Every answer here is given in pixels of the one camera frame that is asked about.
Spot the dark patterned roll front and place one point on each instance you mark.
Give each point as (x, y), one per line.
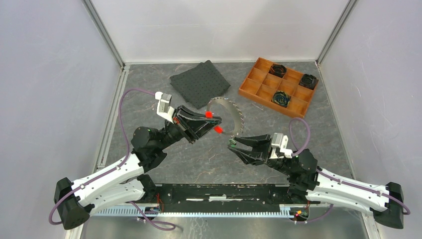
(281, 98)

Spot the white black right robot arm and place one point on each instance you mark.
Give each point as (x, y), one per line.
(309, 182)

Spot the wooden compartment tray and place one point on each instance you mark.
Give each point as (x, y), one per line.
(260, 86)

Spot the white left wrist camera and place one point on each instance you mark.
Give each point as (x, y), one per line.
(164, 108)

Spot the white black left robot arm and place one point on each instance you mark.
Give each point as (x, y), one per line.
(125, 180)

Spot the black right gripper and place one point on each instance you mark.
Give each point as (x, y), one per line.
(259, 142)

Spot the large metal keyring red grip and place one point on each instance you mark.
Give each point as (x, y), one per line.
(235, 112)

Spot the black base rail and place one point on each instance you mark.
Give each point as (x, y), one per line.
(222, 198)

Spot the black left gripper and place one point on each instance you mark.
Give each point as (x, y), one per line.
(192, 130)

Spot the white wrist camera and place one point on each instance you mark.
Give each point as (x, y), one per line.
(164, 108)
(279, 146)

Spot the grey perforated mat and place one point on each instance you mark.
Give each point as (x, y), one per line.
(200, 84)

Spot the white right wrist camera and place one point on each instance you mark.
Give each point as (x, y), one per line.
(279, 146)

